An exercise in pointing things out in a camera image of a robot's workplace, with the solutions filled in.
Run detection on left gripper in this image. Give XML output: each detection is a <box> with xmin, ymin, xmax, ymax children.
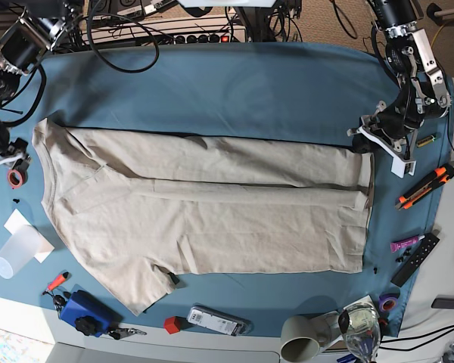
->
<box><xmin>347</xmin><ymin>101</ymin><xmax>420</xmax><ymax>159</ymax></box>

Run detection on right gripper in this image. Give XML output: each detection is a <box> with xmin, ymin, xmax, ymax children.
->
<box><xmin>0</xmin><ymin>124</ymin><xmax>31</xmax><ymax>170</ymax></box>

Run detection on beige T-shirt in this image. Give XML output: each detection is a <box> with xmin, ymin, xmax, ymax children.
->
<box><xmin>32</xmin><ymin>119</ymin><xmax>374</xmax><ymax>315</ymax></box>

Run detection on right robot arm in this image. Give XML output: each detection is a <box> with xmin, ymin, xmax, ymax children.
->
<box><xmin>0</xmin><ymin>0</ymin><xmax>84</xmax><ymax>168</ymax></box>

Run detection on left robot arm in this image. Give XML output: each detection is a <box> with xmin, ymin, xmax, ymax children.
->
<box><xmin>348</xmin><ymin>1</ymin><xmax>452</xmax><ymax>161</ymax></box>

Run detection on red tape roll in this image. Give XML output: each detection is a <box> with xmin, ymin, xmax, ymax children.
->
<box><xmin>7</xmin><ymin>169</ymin><xmax>27</xmax><ymax>189</ymax></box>

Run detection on gold AA battery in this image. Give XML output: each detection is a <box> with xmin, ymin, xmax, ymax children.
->
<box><xmin>416</xmin><ymin>135</ymin><xmax>438</xmax><ymax>148</ymax></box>

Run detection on white paper sheet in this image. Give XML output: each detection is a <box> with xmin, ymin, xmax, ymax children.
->
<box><xmin>4</xmin><ymin>209</ymin><xmax>54</xmax><ymax>263</ymax></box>

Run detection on orange black utility knife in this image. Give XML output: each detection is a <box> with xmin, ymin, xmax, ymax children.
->
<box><xmin>395</xmin><ymin>163</ymin><xmax>454</xmax><ymax>210</ymax></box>

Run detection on translucent plastic cup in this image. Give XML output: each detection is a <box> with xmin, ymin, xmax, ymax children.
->
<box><xmin>0</xmin><ymin>231</ymin><xmax>40</xmax><ymax>279</ymax></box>

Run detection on purple glue tube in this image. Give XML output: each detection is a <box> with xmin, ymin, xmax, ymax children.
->
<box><xmin>390</xmin><ymin>234</ymin><xmax>425</xmax><ymax>253</ymax></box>

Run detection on black remote control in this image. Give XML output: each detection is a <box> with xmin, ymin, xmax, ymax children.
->
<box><xmin>390</xmin><ymin>233</ymin><xmax>440</xmax><ymax>287</ymax></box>

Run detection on orange small screwdriver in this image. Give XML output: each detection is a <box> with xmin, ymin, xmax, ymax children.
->
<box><xmin>42</xmin><ymin>271</ymin><xmax>70</xmax><ymax>295</ymax></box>

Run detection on purple tape roll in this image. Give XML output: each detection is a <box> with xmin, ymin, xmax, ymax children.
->
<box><xmin>378</xmin><ymin>293</ymin><xmax>399</xmax><ymax>312</ymax></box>

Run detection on black power strip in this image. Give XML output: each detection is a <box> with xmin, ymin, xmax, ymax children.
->
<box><xmin>173</xmin><ymin>30</ymin><xmax>246</xmax><ymax>44</ymax></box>

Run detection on wine glass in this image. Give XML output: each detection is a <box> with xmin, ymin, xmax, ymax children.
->
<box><xmin>338</xmin><ymin>302</ymin><xmax>381</xmax><ymax>363</ymax></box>

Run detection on dark grey power adapter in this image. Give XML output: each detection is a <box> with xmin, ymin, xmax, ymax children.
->
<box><xmin>431</xmin><ymin>296</ymin><xmax>454</xmax><ymax>310</ymax></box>

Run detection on blue box with knob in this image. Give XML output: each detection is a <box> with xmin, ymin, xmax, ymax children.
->
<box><xmin>59</xmin><ymin>290</ymin><xmax>115</xmax><ymax>337</ymax></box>

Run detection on grey-green mug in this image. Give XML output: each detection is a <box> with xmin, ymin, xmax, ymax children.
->
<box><xmin>279</xmin><ymin>315</ymin><xmax>331</xmax><ymax>363</ymax></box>

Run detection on black keys with clip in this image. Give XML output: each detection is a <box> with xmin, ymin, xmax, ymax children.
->
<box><xmin>107</xmin><ymin>327</ymin><xmax>147</xmax><ymax>340</ymax></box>

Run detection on clear plastic packaged item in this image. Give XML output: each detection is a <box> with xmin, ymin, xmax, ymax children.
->
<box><xmin>187</xmin><ymin>305</ymin><xmax>251</xmax><ymax>337</ymax></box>

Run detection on red cube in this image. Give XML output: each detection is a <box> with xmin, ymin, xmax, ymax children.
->
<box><xmin>163</xmin><ymin>316</ymin><xmax>182</xmax><ymax>334</ymax></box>

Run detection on black cable tie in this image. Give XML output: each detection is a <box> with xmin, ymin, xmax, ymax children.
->
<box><xmin>0</xmin><ymin>108</ymin><xmax>23</xmax><ymax>115</ymax></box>

